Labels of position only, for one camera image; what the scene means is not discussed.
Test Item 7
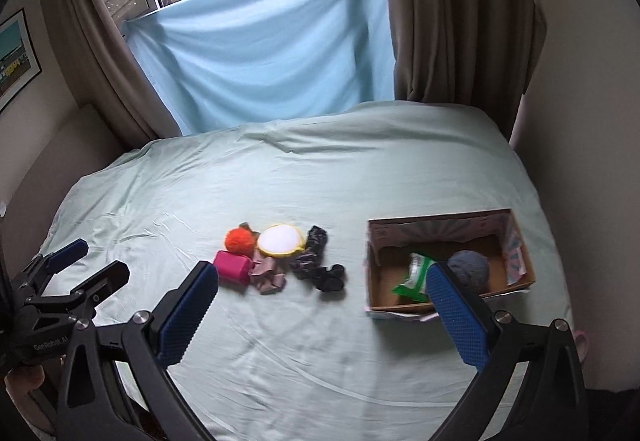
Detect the dark patterned cloth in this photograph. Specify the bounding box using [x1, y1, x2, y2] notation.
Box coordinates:
[290, 225, 328, 279]

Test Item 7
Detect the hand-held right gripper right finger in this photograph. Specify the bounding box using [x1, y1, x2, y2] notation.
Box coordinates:
[425, 261, 588, 441]

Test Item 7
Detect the light blue hanging cloth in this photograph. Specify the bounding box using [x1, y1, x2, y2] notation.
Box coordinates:
[120, 0, 398, 136]

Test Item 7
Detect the black scrunchie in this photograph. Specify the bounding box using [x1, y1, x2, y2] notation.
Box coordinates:
[316, 263, 347, 293]

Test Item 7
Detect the yellow-rimmed white round pouch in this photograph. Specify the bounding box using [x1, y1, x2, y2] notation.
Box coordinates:
[256, 222, 305, 259]

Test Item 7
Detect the grey yarn ball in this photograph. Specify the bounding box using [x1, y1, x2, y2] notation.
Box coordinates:
[446, 250, 491, 294]

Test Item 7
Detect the patterned cardboard box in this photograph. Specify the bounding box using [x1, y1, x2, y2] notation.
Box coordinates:
[365, 208, 537, 322]

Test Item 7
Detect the green plastic packet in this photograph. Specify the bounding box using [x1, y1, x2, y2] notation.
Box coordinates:
[391, 253, 436, 304]

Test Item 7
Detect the beige cloth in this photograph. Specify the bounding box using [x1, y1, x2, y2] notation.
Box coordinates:
[248, 256, 287, 296]

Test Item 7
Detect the bed with pale green sheet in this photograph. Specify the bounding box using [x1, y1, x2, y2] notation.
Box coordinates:
[4, 101, 576, 441]

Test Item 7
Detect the person's left hand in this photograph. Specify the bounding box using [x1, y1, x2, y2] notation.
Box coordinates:
[5, 363, 56, 434]

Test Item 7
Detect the framed wall poster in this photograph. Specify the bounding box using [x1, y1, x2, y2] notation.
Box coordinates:
[0, 8, 43, 114]

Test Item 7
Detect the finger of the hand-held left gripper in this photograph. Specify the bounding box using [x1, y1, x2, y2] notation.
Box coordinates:
[30, 260, 131, 323]
[11, 238, 90, 295]

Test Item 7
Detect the orange pom-pom ball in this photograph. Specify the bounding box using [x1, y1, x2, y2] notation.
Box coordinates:
[223, 227, 258, 256]

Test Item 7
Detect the beige padded headboard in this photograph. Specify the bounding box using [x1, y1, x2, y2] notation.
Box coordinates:
[0, 103, 126, 242]

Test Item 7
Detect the brown curtain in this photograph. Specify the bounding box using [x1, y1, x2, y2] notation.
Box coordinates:
[367, 0, 548, 142]
[50, 0, 183, 152]

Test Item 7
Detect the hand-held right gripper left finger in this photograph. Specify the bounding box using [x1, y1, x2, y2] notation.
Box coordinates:
[56, 260, 221, 441]

